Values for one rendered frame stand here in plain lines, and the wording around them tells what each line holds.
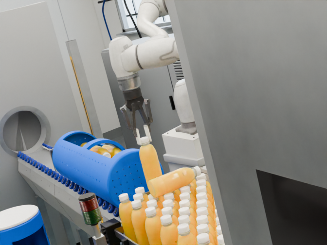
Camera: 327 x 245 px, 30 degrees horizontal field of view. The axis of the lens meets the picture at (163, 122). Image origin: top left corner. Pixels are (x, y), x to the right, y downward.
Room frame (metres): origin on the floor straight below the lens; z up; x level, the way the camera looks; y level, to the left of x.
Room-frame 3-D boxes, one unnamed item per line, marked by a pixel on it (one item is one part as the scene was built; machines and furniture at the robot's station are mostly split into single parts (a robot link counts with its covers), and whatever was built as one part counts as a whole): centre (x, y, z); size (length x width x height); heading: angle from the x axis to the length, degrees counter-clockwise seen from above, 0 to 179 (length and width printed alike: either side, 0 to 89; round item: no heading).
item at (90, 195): (2.08, 0.33, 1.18); 0.06 x 0.06 x 0.16
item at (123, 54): (2.46, 0.08, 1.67); 0.13 x 0.11 x 0.16; 70
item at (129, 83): (2.47, 0.09, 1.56); 0.09 x 0.09 x 0.06
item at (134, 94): (2.47, 0.09, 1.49); 0.08 x 0.07 x 0.09; 113
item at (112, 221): (2.46, 0.32, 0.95); 0.10 x 0.07 x 0.10; 114
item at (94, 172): (3.03, 0.36, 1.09); 0.88 x 0.28 x 0.28; 24
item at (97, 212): (2.08, 0.33, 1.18); 0.06 x 0.06 x 0.05
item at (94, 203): (2.08, 0.33, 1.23); 0.06 x 0.06 x 0.04
